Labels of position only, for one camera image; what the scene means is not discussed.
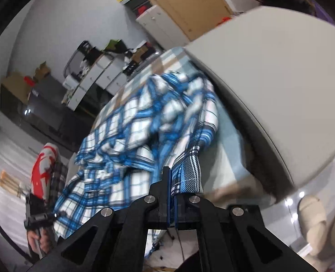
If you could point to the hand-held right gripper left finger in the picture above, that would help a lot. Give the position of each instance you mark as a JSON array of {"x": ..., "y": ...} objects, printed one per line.
[{"x": 166, "y": 192}]

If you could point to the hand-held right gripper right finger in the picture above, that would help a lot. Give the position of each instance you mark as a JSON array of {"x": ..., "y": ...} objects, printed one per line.
[{"x": 180, "y": 212}]

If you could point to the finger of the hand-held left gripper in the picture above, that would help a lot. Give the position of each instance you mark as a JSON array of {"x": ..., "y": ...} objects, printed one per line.
[{"x": 60, "y": 214}]

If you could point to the blue plaid shirt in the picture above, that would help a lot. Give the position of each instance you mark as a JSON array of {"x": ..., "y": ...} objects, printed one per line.
[{"x": 133, "y": 136}]

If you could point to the person's left hand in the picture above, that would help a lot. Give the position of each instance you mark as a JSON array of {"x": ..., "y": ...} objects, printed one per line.
[{"x": 44, "y": 240}]

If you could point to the grey plaid garment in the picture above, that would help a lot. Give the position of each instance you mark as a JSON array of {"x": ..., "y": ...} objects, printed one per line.
[{"x": 58, "y": 178}]

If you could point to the red and white garment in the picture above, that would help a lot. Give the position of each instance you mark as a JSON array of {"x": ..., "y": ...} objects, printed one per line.
[{"x": 42, "y": 170}]

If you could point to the grey cabinet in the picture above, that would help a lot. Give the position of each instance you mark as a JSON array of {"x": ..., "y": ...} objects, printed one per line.
[{"x": 42, "y": 104}]

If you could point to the checkered bed sheet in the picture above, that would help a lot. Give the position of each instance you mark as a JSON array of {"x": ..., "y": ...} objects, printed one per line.
[{"x": 170, "y": 62}]

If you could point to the beige chair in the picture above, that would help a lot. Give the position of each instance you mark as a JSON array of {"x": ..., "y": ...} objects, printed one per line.
[{"x": 312, "y": 221}]

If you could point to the cardboard box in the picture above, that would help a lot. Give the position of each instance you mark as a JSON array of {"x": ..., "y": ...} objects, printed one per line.
[{"x": 41, "y": 70}]

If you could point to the white drawer desk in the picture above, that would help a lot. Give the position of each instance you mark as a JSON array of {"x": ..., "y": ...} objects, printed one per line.
[{"x": 99, "y": 73}]

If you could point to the arched mirror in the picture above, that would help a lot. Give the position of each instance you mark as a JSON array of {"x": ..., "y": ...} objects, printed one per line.
[{"x": 76, "y": 59}]

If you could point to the padded grey headboard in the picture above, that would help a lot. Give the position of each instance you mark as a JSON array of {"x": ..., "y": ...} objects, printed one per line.
[{"x": 269, "y": 76}]

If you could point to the green cloth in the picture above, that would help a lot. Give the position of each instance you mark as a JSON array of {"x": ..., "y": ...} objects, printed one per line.
[{"x": 112, "y": 45}]

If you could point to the small white cabinet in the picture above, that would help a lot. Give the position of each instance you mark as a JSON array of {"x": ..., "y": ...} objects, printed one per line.
[{"x": 159, "y": 25}]

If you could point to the red plastic object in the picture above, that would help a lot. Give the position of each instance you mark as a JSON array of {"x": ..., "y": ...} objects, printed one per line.
[{"x": 224, "y": 20}]

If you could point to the wooden door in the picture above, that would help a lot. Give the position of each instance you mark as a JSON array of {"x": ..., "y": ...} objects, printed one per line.
[{"x": 190, "y": 2}]

